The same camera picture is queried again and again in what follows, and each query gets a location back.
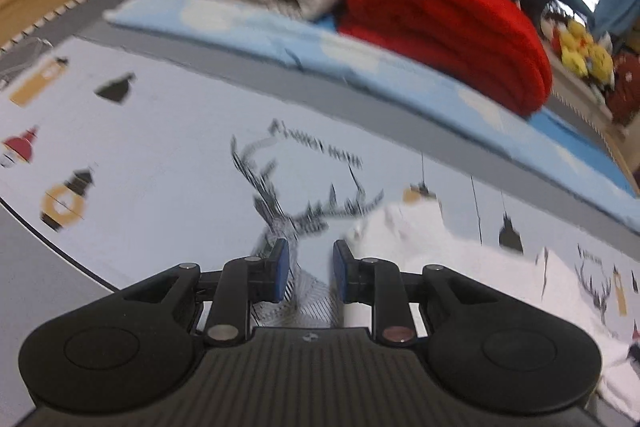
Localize red folded blanket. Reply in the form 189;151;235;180
337;0;554;118

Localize yellow plush toys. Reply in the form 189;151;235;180
542;18;617;84

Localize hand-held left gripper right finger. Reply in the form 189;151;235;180
332;239;502;344

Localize small white garment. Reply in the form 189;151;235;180
350;202;640;423

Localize deer print bed sheet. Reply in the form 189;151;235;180
0;36;640;343

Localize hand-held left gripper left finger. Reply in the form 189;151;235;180
120;238;292;349

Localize light blue cloud blanket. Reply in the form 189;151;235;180
102;0;640;224

